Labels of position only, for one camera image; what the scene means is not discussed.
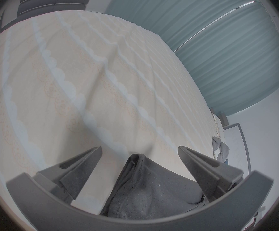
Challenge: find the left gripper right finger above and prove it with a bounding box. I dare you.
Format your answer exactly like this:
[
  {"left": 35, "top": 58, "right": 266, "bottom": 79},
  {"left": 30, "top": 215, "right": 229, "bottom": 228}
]
[{"left": 178, "top": 146, "right": 244, "bottom": 201}]

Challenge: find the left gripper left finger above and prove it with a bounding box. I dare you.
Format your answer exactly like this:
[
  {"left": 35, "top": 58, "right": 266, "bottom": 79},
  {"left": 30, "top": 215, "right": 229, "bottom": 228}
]
[{"left": 35, "top": 146, "right": 103, "bottom": 200}]

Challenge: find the black T-shirt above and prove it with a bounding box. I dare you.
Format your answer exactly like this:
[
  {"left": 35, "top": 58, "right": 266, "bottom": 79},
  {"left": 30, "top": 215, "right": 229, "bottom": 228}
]
[{"left": 100, "top": 154, "right": 207, "bottom": 219}]

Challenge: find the pile of clothes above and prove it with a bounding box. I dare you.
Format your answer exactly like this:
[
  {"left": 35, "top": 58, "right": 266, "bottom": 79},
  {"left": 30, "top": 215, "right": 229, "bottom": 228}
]
[{"left": 211, "top": 136, "right": 230, "bottom": 164}]

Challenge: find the bed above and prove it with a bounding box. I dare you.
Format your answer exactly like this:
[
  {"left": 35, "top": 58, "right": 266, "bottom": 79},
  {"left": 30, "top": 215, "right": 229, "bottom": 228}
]
[{"left": 0, "top": 10, "right": 252, "bottom": 214}]

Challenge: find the white printed pillow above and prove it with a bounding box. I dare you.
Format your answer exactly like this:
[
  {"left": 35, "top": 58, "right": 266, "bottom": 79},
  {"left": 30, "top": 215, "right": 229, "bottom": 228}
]
[{"left": 212, "top": 113, "right": 226, "bottom": 144}]

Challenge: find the blue-green curtain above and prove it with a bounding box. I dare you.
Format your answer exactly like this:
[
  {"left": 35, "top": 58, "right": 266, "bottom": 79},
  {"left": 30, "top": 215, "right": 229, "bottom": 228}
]
[
  {"left": 174, "top": 1, "right": 279, "bottom": 116},
  {"left": 105, "top": 0, "right": 256, "bottom": 52}
]

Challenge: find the black chest of drawers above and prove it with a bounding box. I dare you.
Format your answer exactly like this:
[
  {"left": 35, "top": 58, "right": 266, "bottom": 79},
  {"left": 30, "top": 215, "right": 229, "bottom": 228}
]
[{"left": 17, "top": 0, "right": 95, "bottom": 16}]

